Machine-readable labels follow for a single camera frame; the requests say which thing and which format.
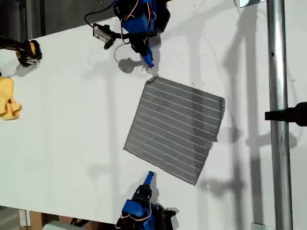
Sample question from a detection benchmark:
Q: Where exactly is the brown cardboard box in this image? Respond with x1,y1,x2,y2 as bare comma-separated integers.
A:
28,210,96,230

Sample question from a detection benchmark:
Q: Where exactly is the steel post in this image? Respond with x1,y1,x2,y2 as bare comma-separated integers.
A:
266,0,294,230

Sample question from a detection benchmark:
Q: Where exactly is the black camera cable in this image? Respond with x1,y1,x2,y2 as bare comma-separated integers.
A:
84,0,118,27

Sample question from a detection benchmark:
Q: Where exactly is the white plastic container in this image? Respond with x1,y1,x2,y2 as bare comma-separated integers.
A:
42,219,80,230

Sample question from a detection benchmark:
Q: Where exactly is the grey striped towel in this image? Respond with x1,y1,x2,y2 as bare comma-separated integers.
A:
123,76,226,186

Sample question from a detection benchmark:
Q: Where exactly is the black clamp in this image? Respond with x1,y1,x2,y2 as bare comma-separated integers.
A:
264,102,307,127

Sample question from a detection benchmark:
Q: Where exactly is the white table leg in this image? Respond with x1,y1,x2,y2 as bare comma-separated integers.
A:
18,209,31,227

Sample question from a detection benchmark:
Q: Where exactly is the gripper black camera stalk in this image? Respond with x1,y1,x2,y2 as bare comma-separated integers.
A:
109,32,133,41

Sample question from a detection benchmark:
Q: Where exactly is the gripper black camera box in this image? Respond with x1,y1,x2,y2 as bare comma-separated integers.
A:
92,22,114,50
158,207,177,230

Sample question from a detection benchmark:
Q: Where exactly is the yellow cloth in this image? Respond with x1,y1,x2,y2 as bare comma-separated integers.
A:
0,76,23,121

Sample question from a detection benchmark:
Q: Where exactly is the black yellow power drill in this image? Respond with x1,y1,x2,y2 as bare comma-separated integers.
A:
0,35,43,68

